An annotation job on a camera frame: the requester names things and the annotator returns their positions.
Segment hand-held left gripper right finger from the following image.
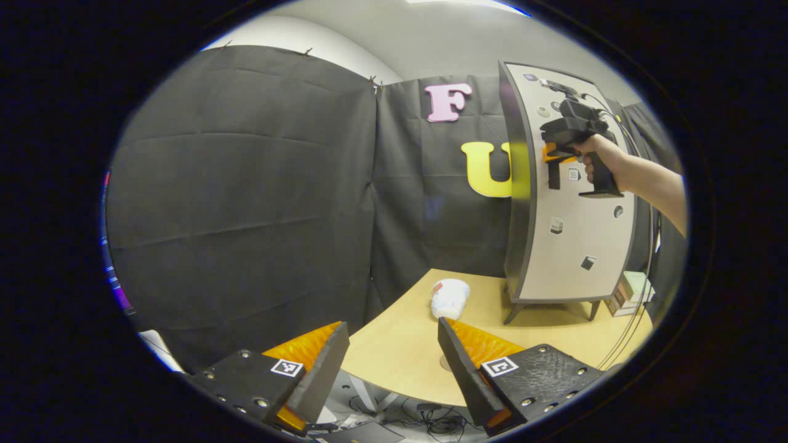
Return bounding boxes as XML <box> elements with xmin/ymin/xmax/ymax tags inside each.
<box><xmin>436</xmin><ymin>317</ymin><xmax>607</xmax><ymax>436</ymax></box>

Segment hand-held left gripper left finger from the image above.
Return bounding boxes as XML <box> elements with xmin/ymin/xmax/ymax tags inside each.
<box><xmin>188</xmin><ymin>321</ymin><xmax>352</xmax><ymax>434</ymax></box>

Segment grey cabinet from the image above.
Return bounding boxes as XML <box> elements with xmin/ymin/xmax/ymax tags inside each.
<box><xmin>497</xmin><ymin>60</ymin><xmax>635</xmax><ymax>325</ymax></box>

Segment white cabinet door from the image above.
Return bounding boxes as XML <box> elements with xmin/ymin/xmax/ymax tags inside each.
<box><xmin>506</xmin><ymin>62</ymin><xmax>638</xmax><ymax>302</ymax></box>

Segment white table leg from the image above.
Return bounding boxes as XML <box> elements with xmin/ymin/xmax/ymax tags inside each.
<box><xmin>345</xmin><ymin>372</ymin><xmax>401</xmax><ymax>413</ymax></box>

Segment white crumpled packet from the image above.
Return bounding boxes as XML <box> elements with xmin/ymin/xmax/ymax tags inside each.
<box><xmin>430</xmin><ymin>278</ymin><xmax>471</xmax><ymax>321</ymax></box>

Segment long ceiling light panel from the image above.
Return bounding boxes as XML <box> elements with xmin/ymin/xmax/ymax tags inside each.
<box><xmin>406</xmin><ymin>0</ymin><xmax>530</xmax><ymax>16</ymax></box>

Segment brown white small box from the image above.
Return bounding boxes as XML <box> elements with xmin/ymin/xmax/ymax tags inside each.
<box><xmin>605</xmin><ymin>289</ymin><xmax>647</xmax><ymax>317</ymax></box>

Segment black backdrop cloth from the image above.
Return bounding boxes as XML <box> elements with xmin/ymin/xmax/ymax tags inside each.
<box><xmin>105</xmin><ymin>44</ymin><xmax>684</xmax><ymax>370</ymax></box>

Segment black floor cables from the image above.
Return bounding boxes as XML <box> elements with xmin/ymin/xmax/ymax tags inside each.
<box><xmin>348</xmin><ymin>397</ymin><xmax>487</xmax><ymax>441</ymax></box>

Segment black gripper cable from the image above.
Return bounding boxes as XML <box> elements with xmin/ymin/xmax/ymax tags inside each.
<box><xmin>579</xmin><ymin>91</ymin><xmax>662</xmax><ymax>370</ymax></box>

